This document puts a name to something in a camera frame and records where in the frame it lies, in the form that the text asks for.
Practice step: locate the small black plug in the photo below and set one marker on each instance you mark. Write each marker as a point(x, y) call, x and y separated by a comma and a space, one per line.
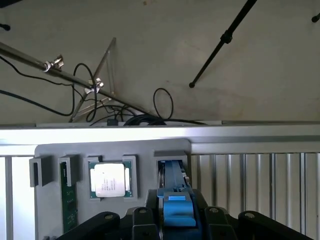
point(112, 122)

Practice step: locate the silver tripod stand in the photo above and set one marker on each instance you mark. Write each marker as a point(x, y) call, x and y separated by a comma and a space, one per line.
point(67, 76)

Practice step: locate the grey parts rack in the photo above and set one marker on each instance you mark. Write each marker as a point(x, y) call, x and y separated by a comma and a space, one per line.
point(145, 175)

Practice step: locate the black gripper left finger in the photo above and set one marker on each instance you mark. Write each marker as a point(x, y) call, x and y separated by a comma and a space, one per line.
point(140, 225)

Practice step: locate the silver CPU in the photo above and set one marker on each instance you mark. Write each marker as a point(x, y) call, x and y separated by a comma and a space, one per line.
point(110, 180)

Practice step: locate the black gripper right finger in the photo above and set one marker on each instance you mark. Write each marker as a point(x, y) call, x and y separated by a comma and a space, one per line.
point(217, 225)

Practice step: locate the silver stand brace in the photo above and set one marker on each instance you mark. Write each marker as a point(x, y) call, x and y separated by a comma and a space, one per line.
point(112, 75)

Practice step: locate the black tripod leg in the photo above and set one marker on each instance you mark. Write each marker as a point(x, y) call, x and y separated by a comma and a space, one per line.
point(226, 37)
point(5, 27)
point(316, 18)

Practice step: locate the green RAM stick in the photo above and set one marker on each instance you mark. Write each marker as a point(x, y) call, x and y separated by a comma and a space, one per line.
point(68, 205)

